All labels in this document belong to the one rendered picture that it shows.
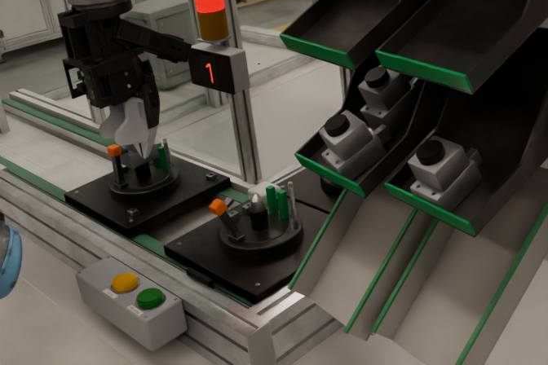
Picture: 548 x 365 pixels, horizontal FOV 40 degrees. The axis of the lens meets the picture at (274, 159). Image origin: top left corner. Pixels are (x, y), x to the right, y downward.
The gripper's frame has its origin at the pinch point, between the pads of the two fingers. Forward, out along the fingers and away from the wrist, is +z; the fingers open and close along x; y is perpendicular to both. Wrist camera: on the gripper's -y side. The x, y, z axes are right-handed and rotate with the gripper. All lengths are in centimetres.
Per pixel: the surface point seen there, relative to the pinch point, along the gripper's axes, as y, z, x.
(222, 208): -12.9, 16.8, -4.0
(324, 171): -11.3, 2.7, 21.4
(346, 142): -11.9, -1.8, 24.9
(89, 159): -26, 32, -73
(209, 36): -29.7, -3.7, -22.7
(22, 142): -21, 32, -99
